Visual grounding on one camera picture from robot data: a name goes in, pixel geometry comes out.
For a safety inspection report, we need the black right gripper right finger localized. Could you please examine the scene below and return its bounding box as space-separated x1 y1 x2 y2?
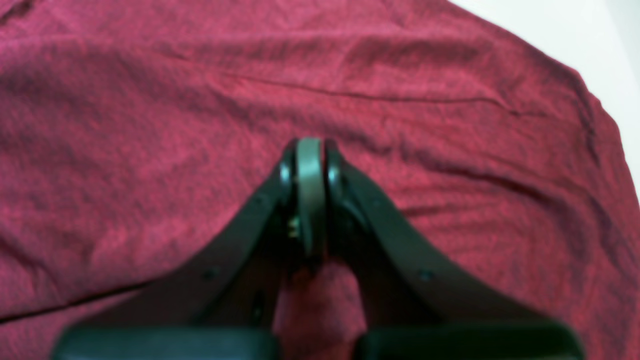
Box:
299 137 585 360

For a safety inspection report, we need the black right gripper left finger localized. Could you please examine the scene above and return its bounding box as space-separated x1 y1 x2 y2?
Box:
51 140 301 360

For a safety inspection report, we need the dark red long-sleeve t-shirt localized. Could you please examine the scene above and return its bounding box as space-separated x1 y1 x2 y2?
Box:
0 0 639 360

